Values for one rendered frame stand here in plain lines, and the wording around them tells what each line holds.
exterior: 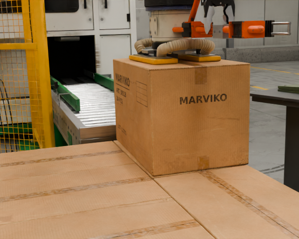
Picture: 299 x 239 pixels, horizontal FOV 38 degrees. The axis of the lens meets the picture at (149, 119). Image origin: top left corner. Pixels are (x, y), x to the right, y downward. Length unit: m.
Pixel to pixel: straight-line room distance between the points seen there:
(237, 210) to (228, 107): 0.48
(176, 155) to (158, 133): 0.11
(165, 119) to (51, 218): 0.55
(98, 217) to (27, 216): 0.22
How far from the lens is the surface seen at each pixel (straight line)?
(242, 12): 12.59
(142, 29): 11.19
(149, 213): 1.35
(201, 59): 1.79
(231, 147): 1.74
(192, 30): 1.63
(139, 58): 1.88
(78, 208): 1.41
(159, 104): 1.59
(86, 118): 2.72
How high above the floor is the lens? 1.09
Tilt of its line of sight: 12 degrees down
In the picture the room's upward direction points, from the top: 2 degrees counter-clockwise
